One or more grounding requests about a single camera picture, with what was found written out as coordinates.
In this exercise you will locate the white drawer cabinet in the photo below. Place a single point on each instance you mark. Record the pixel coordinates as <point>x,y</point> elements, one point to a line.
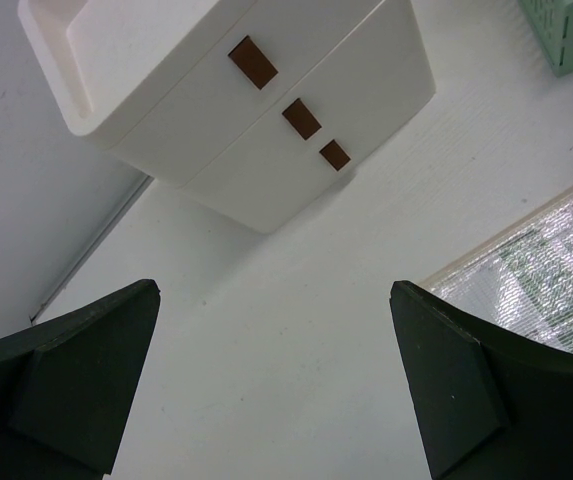
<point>251,108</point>

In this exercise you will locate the clear zip document pouch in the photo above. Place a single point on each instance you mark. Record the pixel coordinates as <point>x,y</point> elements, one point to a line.
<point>520,280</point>

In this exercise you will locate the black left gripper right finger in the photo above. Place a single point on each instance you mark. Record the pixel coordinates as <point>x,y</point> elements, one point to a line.
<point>489,403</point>

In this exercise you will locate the green file rack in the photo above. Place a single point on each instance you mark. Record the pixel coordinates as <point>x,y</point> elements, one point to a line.
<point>552,23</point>

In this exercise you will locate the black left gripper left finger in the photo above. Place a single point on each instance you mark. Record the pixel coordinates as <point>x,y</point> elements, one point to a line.
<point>67,386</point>

